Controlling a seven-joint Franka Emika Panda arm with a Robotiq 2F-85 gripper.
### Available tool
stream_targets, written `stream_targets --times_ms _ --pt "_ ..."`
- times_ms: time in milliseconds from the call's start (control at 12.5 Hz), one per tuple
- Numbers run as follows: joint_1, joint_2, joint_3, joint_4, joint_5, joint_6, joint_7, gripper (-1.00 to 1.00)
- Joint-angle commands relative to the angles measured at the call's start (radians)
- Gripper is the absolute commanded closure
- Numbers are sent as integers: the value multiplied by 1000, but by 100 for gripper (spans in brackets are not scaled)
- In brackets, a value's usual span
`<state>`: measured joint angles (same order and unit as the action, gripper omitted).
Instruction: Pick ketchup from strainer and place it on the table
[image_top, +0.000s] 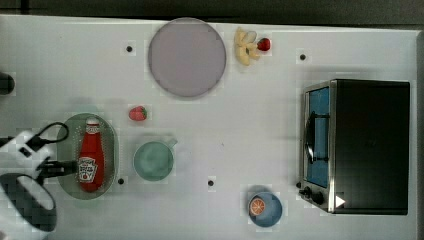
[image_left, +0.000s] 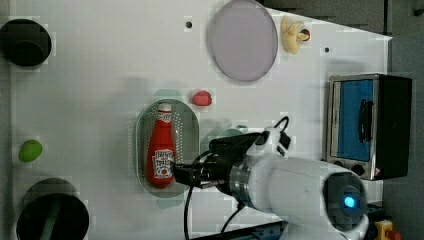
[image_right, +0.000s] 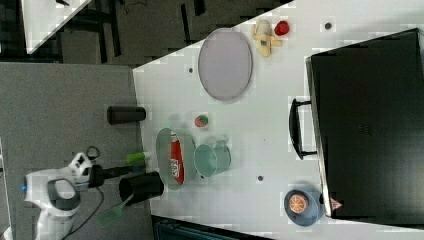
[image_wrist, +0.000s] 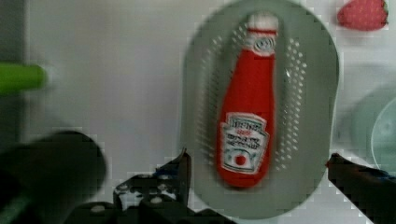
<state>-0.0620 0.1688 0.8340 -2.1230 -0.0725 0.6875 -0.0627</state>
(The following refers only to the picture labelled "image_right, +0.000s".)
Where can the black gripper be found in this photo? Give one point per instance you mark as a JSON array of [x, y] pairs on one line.
[[98, 175]]

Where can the red felt ketchup bottle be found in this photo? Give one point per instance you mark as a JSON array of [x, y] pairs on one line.
[[176, 159]]

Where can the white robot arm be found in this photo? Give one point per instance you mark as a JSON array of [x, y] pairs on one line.
[[56, 192]]

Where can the green marker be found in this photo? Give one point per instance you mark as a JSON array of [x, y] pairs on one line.
[[137, 157]]

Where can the black utensil holder cup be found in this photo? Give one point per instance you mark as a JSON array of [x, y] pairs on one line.
[[140, 187]]

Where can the black cylinder cup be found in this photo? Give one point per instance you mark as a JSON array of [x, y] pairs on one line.
[[125, 114]]

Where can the small felt strawberry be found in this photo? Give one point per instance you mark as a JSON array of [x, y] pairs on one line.
[[201, 121]]

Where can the lilac round plate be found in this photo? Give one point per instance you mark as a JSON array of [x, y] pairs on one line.
[[225, 64]]

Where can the orange slice toy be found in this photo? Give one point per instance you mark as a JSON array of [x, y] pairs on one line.
[[298, 203]]

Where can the blue bowl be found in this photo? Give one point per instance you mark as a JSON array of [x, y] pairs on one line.
[[311, 215]]

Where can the yellow plush banana toy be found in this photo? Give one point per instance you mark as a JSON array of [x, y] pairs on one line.
[[264, 40]]

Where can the red plush strawberry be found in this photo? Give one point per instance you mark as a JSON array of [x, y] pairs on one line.
[[282, 28]]

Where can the black toaster oven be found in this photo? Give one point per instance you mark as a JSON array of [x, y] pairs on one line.
[[368, 117]]

